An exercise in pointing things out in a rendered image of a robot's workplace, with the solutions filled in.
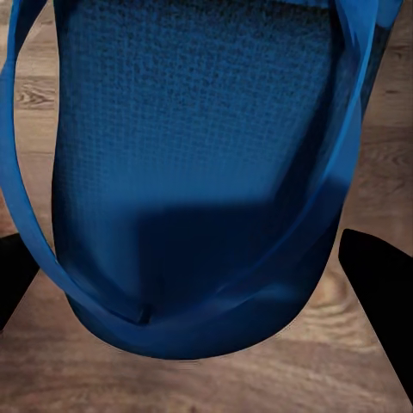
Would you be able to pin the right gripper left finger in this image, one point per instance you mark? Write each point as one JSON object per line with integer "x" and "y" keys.
{"x": 17, "y": 271}

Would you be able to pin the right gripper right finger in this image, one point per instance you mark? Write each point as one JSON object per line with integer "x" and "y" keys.
{"x": 382, "y": 277}

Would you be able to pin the sandal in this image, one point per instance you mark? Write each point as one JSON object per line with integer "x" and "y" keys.
{"x": 203, "y": 155}

